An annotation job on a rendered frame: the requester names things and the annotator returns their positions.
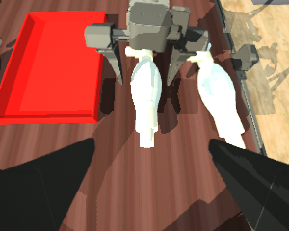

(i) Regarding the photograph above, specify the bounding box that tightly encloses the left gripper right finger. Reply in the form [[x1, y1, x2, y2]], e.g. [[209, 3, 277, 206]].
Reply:
[[208, 139, 289, 231]]

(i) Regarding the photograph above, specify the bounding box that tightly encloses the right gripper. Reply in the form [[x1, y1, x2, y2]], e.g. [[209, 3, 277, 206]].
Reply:
[[84, 22, 210, 86]]

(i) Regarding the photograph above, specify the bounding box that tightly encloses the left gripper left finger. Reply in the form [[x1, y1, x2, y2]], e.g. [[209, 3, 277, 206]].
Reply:
[[0, 138, 95, 231]]

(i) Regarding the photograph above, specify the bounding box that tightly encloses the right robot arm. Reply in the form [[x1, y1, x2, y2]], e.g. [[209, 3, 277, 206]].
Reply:
[[127, 0, 191, 53]]

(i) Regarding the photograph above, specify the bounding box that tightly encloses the red tray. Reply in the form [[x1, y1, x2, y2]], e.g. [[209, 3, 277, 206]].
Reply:
[[0, 11, 107, 124]]

